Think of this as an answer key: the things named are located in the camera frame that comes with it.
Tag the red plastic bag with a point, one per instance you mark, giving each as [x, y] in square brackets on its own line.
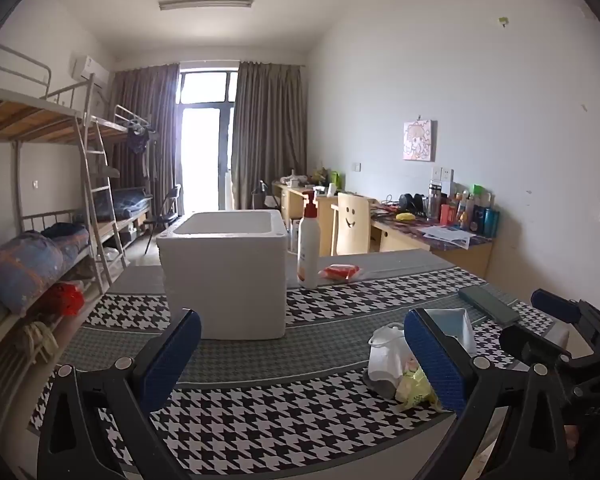
[66, 300]

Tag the glass balcony door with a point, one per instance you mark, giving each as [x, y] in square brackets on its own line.
[205, 160]

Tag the row of toiletry bottles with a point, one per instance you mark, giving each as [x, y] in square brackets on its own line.
[472, 215]

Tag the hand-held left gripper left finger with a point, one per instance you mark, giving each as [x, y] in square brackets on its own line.
[167, 365]

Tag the yellow desk object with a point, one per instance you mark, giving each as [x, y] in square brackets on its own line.
[405, 216]

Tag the cartoon wall picture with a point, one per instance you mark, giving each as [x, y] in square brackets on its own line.
[420, 140]

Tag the plain wooden desk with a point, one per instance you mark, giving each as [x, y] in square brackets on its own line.
[292, 205]

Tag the metal bunk ladder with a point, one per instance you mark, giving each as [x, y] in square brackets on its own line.
[96, 190]

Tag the wooden smiley chair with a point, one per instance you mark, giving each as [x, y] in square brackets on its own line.
[352, 225]

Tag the white foam box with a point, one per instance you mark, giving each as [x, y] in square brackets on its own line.
[225, 280]

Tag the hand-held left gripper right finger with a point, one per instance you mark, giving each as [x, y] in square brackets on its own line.
[435, 360]

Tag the green bag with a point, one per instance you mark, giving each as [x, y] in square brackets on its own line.
[334, 178]

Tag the hanging dark clothes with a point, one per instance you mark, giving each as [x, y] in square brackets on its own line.
[139, 137]

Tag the white double wall socket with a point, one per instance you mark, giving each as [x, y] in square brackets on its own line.
[442, 174]

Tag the black headphones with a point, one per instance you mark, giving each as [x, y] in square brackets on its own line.
[410, 202]

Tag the dark smartphone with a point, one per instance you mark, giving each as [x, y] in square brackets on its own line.
[487, 304]

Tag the blue bed mattress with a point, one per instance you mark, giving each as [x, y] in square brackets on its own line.
[130, 202]

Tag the blue quilt bundle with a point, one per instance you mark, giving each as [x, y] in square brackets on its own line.
[27, 270]

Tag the pale green wrapper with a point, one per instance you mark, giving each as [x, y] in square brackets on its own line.
[415, 387]

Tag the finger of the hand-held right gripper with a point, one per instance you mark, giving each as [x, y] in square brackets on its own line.
[525, 342]
[555, 305]

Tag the small metal bunk bed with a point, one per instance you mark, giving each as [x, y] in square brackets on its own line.
[130, 132]

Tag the white printed papers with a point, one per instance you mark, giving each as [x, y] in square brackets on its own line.
[445, 236]

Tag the red snack packet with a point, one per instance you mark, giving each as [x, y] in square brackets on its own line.
[340, 272]

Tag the black bag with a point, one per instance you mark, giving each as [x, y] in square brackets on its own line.
[261, 195]

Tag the white plastic bag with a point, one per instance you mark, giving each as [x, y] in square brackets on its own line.
[385, 365]

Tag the light blue face mask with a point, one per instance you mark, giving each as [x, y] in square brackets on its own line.
[452, 327]

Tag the white pump lotion bottle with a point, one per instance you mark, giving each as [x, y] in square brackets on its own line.
[308, 250]

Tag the black folding chair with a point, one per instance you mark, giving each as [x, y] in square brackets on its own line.
[167, 210]

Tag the white air conditioner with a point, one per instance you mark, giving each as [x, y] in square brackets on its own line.
[89, 71]

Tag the houndstooth tablecloth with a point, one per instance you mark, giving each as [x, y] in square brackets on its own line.
[260, 410]

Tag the ceiling tube light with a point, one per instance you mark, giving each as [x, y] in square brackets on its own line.
[206, 3]

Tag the wide brown curtain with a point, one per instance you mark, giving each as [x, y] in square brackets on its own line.
[270, 130]

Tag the narrow brown curtain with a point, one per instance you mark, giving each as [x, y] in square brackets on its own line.
[155, 105]

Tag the large metal bunk bed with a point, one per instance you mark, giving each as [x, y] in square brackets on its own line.
[15, 110]

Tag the wooden desk with patterned cover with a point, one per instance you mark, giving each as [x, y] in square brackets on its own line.
[445, 257]

